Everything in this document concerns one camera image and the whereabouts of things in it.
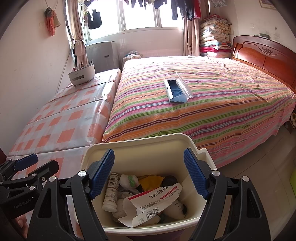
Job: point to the wooden headboard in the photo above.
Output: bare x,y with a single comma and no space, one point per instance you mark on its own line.
266,58

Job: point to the black hanging vest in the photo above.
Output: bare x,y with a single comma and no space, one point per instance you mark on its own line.
94,19

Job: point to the torn white paper box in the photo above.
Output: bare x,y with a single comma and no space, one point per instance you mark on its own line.
148,201

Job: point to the stack of folded quilts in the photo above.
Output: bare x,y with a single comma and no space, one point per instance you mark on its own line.
215,37

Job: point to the white bag red green print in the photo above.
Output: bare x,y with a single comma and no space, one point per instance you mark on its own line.
128,180

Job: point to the beige tied curtain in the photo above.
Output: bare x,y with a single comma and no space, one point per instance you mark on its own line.
77,46

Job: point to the cream plastic trash bin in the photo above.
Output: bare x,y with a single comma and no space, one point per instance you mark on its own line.
148,157

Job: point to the yellow snack wrapper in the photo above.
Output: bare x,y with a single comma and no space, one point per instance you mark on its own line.
151,182

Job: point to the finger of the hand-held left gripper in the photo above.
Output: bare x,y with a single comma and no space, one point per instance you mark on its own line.
25,161
45,171

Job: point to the green plastic box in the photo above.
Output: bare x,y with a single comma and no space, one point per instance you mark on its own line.
292,184

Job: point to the blue white open case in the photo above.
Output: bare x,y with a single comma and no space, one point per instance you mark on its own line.
175,90

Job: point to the dark blue bottle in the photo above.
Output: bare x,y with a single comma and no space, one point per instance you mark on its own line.
170,180

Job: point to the white foam net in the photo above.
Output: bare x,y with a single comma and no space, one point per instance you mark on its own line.
120,206

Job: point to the white desk organizer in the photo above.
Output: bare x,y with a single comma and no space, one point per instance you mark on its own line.
81,75

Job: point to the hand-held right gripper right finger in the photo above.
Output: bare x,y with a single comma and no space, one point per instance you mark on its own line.
196,173

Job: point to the pair of beige slippers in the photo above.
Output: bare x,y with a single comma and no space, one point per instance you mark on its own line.
293,121

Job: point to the row of hanging clothes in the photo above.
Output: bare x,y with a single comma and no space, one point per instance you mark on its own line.
182,9

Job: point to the white pill bottle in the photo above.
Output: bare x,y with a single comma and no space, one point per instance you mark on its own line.
112,190

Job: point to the framed picture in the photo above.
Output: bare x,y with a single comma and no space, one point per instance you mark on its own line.
266,3

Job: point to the orange hanging cloth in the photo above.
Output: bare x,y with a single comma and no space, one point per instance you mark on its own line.
52,23

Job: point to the person's left hand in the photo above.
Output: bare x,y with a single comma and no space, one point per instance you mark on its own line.
19,222

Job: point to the white standing air conditioner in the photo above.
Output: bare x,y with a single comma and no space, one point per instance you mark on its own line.
101,55

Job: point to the orange checkered tablecloth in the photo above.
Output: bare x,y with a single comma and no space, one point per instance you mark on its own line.
57,125

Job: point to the striped bed sheet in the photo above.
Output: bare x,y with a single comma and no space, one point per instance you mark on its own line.
185,111

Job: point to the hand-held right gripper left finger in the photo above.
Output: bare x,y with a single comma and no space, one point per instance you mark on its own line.
101,173

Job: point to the window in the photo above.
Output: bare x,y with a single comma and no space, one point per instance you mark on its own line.
138,18

